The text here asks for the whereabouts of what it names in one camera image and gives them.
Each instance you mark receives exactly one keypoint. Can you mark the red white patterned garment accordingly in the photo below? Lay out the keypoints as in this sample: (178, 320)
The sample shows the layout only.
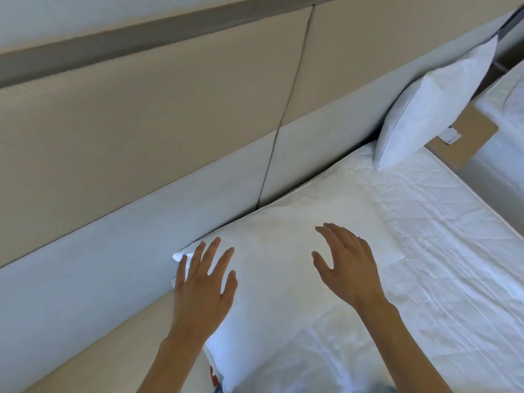
(216, 378)

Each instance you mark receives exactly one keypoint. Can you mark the pale grey padded headboard panel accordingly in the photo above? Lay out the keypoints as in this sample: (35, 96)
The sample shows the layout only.
(319, 155)
(102, 274)

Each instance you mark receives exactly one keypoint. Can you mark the white neighbouring bed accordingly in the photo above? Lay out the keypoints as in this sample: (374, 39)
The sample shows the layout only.
(503, 130)

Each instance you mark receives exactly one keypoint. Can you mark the person's right forearm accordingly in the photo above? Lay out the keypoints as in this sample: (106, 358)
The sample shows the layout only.
(403, 347)

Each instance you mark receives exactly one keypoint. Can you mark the beige bed frame side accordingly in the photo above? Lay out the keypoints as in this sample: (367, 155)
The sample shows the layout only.
(123, 351)

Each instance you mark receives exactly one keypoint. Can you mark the person's right middle finger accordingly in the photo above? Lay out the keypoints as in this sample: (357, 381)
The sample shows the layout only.
(342, 233)

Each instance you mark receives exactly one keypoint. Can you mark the white pillow with tag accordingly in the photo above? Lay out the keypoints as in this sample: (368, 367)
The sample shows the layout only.
(434, 106)

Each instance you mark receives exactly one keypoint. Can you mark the grey headboard trim strip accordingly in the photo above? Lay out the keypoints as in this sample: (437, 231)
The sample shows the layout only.
(123, 40)

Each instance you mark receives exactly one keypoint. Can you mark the person's right thumb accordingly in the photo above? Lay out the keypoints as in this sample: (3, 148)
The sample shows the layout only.
(322, 266)

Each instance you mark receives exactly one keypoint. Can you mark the beige padded headboard panel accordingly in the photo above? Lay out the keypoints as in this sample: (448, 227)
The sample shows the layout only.
(389, 44)
(143, 130)

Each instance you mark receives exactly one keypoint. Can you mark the person's right hand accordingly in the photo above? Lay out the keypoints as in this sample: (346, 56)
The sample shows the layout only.
(352, 278)

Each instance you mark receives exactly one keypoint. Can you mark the person's left forearm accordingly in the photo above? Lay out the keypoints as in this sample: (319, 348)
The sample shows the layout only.
(178, 360)

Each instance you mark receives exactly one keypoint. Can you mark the person's left middle finger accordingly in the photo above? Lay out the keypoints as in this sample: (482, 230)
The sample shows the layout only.
(211, 255)

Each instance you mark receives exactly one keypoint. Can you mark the person's left little finger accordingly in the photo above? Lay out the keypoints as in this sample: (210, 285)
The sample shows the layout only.
(181, 272)

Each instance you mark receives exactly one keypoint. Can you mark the person's left thumb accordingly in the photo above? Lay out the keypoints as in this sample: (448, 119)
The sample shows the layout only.
(231, 288)

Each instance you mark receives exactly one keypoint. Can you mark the large white pillow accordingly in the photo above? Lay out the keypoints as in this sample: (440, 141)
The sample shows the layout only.
(278, 245)

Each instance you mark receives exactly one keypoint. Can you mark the white quilted bed mattress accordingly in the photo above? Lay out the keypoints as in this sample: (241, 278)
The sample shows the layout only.
(442, 274)

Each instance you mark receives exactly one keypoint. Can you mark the brown wooden nightstand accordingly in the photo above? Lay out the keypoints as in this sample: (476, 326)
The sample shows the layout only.
(470, 135)

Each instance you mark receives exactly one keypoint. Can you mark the person's left hand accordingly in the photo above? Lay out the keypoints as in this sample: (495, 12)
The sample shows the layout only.
(200, 298)

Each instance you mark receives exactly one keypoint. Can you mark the white pillow tag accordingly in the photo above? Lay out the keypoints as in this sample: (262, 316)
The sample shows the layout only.
(450, 136)

